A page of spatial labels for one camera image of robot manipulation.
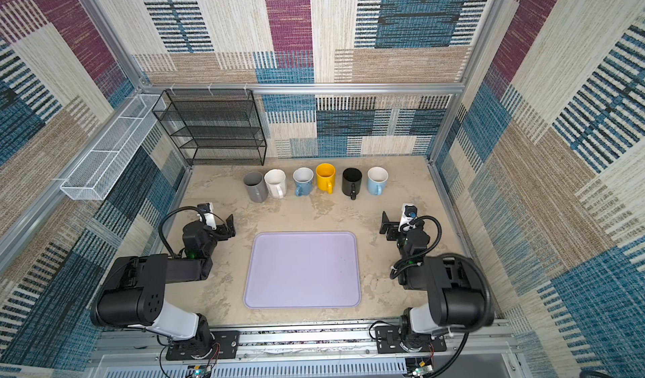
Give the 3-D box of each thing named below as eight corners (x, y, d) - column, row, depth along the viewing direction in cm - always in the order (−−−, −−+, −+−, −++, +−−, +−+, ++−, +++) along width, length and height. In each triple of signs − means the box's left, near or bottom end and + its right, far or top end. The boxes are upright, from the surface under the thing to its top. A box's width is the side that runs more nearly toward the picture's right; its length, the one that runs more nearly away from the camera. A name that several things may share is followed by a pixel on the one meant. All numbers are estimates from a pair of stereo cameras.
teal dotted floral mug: (294, 201, 108) (291, 185, 100) (296, 182, 114) (293, 166, 106) (312, 201, 108) (311, 185, 100) (313, 182, 114) (312, 166, 106)
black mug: (353, 202, 107) (355, 187, 99) (338, 188, 112) (339, 173, 104) (366, 192, 110) (369, 177, 102) (351, 180, 115) (352, 164, 107)
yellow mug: (316, 197, 109) (315, 183, 101) (317, 178, 116) (316, 163, 108) (335, 197, 109) (335, 183, 101) (334, 178, 115) (335, 163, 108)
